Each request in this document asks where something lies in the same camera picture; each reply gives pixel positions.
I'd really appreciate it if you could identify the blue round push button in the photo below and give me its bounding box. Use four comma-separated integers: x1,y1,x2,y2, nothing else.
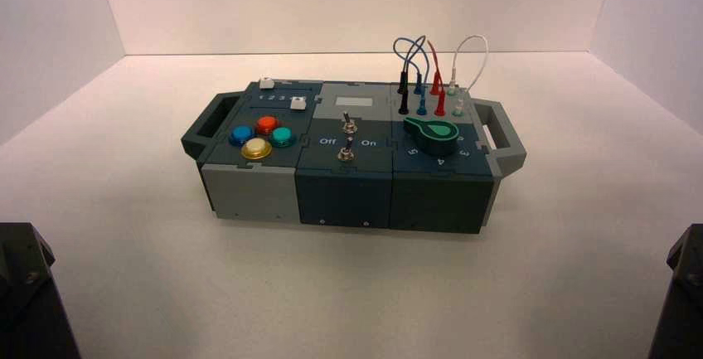
228,125,255,148

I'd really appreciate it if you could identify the green and black rotary knob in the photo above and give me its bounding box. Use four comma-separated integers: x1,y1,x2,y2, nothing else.
403,116,460,158

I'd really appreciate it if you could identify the teal round push button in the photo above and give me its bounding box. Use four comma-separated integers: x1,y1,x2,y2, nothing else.
268,126,298,148

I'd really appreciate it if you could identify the red jumper cable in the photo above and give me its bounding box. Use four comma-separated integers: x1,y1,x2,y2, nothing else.
427,39,448,118

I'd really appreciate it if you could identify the orange round push button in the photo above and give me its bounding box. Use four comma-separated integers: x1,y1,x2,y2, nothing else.
255,115,282,136

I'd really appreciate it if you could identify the grey and teal task box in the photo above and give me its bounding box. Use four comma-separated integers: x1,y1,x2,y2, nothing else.
180,77,527,235

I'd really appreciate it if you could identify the blue jumper cable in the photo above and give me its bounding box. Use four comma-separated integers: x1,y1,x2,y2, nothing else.
393,36,432,116

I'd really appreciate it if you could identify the yellow round push button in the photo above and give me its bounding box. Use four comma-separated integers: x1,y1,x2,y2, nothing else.
240,138,274,162

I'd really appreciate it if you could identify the black jumper cable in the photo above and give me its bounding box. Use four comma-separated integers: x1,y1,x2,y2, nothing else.
396,35,429,116

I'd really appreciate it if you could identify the white jumper cable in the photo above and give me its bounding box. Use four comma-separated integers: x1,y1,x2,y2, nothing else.
447,34,490,118

